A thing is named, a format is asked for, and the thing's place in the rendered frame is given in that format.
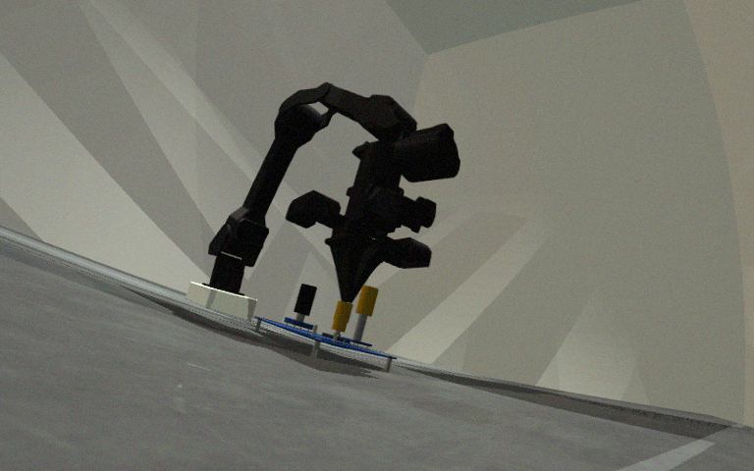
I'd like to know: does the blue circuit board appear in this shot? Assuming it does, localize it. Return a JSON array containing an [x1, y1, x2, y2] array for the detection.
[[255, 284, 397, 372]]

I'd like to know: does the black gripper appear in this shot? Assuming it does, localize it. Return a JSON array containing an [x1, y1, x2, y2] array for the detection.
[[285, 174, 431, 303]]

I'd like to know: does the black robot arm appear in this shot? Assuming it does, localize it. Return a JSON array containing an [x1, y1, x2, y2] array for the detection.
[[202, 82, 460, 296]]

